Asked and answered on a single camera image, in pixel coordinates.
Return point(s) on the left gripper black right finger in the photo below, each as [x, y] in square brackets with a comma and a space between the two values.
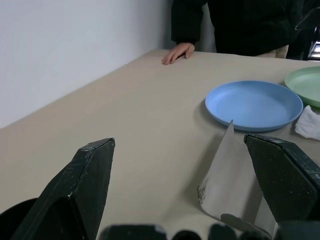
[287, 182]

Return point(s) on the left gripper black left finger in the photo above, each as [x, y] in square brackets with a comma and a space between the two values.
[75, 190]

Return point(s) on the white tissue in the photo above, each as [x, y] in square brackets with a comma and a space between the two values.
[308, 122]

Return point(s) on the light green plastic plate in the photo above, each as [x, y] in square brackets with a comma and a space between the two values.
[307, 85]

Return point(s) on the person's right hand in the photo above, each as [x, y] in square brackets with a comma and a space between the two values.
[178, 52]

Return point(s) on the grey felt eraser block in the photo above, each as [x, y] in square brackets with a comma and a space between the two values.
[230, 180]

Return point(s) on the blue plastic plate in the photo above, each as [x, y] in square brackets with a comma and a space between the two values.
[252, 105]

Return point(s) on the dark equipment behind person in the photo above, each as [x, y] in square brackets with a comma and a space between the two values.
[308, 27]

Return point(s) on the person in black jacket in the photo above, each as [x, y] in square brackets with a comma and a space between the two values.
[250, 25]

